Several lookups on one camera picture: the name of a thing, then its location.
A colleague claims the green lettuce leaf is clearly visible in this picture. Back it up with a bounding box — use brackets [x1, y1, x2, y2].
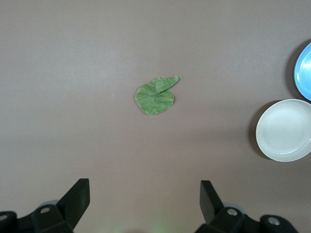
[134, 76, 180, 117]

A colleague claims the blue round plate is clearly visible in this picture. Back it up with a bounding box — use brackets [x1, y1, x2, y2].
[293, 41, 311, 101]

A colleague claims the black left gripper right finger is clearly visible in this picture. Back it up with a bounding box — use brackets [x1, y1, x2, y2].
[194, 180, 246, 233]

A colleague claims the pale beige round plate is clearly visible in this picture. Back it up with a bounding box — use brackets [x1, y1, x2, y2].
[255, 99, 311, 163]

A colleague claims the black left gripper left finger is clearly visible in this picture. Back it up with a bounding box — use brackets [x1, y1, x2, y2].
[31, 178, 91, 233]

